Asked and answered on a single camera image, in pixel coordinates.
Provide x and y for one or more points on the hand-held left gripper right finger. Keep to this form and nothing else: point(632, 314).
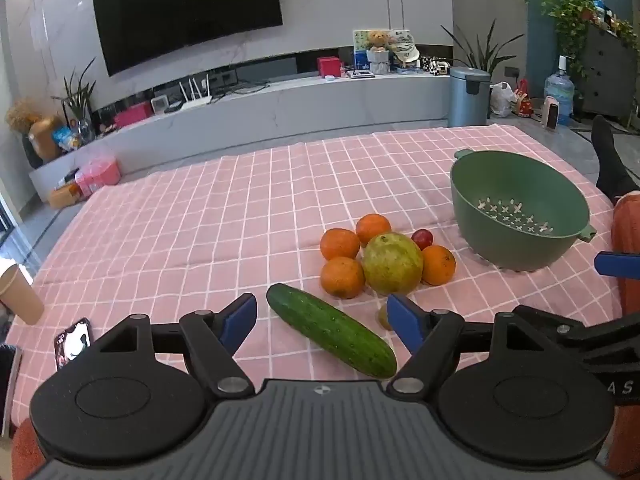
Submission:
point(405, 320)

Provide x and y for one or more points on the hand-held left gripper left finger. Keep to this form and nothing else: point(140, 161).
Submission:
point(240, 320)

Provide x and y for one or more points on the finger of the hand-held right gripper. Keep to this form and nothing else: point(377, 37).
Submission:
point(575, 335)
point(617, 264)

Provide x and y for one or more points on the small brown-green round fruit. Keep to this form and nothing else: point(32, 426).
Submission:
point(382, 316)

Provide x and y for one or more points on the large green mango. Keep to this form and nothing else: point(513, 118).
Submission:
point(392, 262)

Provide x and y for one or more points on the orange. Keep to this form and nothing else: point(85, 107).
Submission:
point(342, 277)
point(438, 265)
point(340, 244)
point(373, 227)

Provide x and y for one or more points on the green cucumber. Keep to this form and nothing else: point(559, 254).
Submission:
point(325, 325)

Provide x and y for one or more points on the green colander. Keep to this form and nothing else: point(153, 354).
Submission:
point(525, 185)

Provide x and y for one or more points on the person's right leg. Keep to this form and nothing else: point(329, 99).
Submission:
point(627, 230)

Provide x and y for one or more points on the person's leg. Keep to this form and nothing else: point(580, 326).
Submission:
point(22, 452)
point(627, 230)

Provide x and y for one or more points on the red plum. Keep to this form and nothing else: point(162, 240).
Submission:
point(422, 238)

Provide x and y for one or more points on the pink checked tablecloth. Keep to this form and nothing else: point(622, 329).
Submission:
point(200, 210)

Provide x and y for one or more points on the small white appliance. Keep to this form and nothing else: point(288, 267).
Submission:
point(551, 112)

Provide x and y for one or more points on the smartphone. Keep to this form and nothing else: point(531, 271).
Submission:
point(75, 342)

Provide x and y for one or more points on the blue water bottle with pump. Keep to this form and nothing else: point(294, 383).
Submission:
point(559, 92)

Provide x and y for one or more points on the red packet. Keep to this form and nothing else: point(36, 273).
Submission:
point(524, 100)

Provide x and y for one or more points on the dark grey cabinet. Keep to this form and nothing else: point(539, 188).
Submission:
point(605, 75)

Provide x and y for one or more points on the white plastic bag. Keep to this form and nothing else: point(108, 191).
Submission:
point(501, 100)

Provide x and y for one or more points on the orange box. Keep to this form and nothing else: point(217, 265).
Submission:
point(65, 196)

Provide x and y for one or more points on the brown paper cup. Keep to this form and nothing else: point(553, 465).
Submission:
point(22, 295)

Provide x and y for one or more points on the grey-blue trash can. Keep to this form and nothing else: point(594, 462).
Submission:
point(467, 100)

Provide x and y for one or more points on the white router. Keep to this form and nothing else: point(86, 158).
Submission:
point(192, 102)

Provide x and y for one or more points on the grey marble console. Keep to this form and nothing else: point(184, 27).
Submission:
point(300, 105)

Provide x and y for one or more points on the small black box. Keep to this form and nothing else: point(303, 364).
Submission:
point(173, 106)

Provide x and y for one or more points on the magenta box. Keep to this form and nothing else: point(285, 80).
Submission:
point(132, 115)

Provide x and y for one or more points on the long-leaf potted plant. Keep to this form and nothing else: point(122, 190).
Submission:
point(482, 52)

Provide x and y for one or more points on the blue snack bag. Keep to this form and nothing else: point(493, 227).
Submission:
point(65, 138)

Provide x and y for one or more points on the hanging green plant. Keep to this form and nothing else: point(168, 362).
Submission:
point(567, 15)

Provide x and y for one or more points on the person's left leg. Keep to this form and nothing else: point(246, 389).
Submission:
point(22, 452)

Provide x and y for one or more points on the black and white figurines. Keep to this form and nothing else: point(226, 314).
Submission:
point(434, 66)

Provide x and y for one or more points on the red box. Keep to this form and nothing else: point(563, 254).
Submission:
point(328, 66)

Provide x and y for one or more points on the green plant in glass vase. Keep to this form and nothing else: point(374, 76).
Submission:
point(80, 105)

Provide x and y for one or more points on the teddy bear in white wrap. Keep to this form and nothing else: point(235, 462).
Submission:
point(378, 52)

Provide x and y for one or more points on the gold vase with dried flowers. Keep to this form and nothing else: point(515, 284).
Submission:
point(42, 137)

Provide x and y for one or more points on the printed picture card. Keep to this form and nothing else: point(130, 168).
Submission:
point(360, 52)

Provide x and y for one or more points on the white printed cap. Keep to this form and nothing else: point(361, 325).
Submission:
point(405, 47)

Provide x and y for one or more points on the black television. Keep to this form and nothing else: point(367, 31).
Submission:
point(185, 10)

